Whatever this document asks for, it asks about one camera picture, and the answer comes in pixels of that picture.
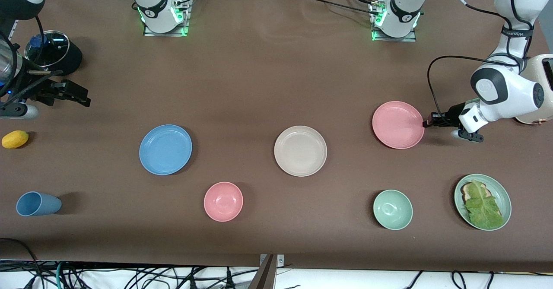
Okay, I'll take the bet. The pink shallow plate bowl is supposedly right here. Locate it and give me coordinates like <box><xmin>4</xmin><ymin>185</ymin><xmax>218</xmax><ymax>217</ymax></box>
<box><xmin>372</xmin><ymin>101</ymin><xmax>425</xmax><ymax>149</ymax></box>

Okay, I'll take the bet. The black cooking pot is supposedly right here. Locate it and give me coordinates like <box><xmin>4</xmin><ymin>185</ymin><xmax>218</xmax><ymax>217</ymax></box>
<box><xmin>25</xmin><ymin>30</ymin><xmax>83</xmax><ymax>76</ymax></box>

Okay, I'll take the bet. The glass pot lid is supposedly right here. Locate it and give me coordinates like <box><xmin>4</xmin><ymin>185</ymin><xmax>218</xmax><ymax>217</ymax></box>
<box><xmin>25</xmin><ymin>30</ymin><xmax>70</xmax><ymax>67</ymax></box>

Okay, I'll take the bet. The yellow lemon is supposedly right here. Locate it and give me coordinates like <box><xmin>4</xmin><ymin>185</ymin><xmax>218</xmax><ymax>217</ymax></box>
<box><xmin>1</xmin><ymin>130</ymin><xmax>29</xmax><ymax>149</ymax></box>

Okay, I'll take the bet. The toast bread slice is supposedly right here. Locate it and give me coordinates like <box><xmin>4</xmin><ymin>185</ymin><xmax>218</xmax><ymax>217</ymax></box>
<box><xmin>460</xmin><ymin>182</ymin><xmax>491</xmax><ymax>204</ymax></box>

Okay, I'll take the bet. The cream white kitchen appliance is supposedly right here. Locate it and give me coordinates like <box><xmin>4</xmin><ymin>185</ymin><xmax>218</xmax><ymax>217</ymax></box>
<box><xmin>516</xmin><ymin>54</ymin><xmax>553</xmax><ymax>126</ymax></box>

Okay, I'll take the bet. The green plate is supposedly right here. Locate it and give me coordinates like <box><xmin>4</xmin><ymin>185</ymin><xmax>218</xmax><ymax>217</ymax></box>
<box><xmin>454</xmin><ymin>174</ymin><xmax>512</xmax><ymax>232</ymax></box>

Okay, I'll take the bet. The green lettuce leaf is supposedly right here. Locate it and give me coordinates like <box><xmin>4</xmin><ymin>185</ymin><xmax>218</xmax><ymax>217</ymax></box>
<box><xmin>465</xmin><ymin>180</ymin><xmax>505</xmax><ymax>230</ymax></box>

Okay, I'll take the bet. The small green deep bowl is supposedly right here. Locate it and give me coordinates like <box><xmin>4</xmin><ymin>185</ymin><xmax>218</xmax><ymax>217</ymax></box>
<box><xmin>373</xmin><ymin>189</ymin><xmax>413</xmax><ymax>231</ymax></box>

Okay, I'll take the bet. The blue plastic cup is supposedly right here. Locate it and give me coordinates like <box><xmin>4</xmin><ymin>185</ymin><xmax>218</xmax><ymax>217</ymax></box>
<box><xmin>16</xmin><ymin>191</ymin><xmax>62</xmax><ymax>217</ymax></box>

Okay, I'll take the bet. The blue shallow plate bowl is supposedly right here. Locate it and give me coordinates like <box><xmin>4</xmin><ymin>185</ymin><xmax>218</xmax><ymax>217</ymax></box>
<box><xmin>139</xmin><ymin>124</ymin><xmax>193</xmax><ymax>176</ymax></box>

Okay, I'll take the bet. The beige shallow plate bowl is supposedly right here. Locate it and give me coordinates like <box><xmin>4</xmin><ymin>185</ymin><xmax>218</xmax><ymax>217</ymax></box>
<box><xmin>274</xmin><ymin>126</ymin><xmax>327</xmax><ymax>177</ymax></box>

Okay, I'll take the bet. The brown table cover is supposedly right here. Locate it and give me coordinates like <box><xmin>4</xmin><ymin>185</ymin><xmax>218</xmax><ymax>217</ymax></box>
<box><xmin>0</xmin><ymin>0</ymin><xmax>553</xmax><ymax>273</ymax></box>

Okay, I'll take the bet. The small pink deep bowl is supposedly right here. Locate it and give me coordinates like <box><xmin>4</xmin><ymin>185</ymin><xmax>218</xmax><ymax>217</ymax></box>
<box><xmin>203</xmin><ymin>182</ymin><xmax>244</xmax><ymax>222</ymax></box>

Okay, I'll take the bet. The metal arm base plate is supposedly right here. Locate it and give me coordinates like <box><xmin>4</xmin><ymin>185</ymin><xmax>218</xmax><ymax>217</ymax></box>
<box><xmin>143</xmin><ymin>0</ymin><xmax>191</xmax><ymax>37</ymax></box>
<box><xmin>371</xmin><ymin>2</ymin><xmax>417</xmax><ymax>42</ymax></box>

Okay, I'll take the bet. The black floor cable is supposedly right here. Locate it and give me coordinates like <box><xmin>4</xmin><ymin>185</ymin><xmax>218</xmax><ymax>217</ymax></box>
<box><xmin>0</xmin><ymin>238</ymin><xmax>41</xmax><ymax>289</ymax></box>

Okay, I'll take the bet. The small metal edge bracket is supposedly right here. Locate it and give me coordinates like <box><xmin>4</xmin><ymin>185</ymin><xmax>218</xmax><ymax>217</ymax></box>
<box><xmin>259</xmin><ymin>254</ymin><xmax>284</xmax><ymax>268</ymax></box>

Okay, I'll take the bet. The brown wedge post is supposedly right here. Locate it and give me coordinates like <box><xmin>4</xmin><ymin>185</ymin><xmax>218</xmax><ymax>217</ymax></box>
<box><xmin>248</xmin><ymin>254</ymin><xmax>277</xmax><ymax>289</ymax></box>

